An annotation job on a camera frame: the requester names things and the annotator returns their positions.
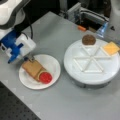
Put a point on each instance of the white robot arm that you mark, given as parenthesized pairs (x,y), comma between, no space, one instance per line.
(11,13)

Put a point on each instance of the orange block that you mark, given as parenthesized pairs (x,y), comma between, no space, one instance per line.
(81,28)

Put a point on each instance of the brown meat patty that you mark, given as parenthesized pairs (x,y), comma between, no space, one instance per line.
(88,40)

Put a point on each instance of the yellow cheese slice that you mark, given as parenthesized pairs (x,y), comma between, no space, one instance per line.
(111,48)

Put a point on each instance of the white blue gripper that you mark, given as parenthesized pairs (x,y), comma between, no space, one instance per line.
(16,45)

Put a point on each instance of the red tomato slice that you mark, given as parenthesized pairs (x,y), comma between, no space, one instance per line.
(45,77)

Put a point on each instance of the white sectioned round tray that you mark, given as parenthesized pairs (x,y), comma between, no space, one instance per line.
(91,64)

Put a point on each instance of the white paper plate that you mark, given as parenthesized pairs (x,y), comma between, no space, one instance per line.
(51,65)

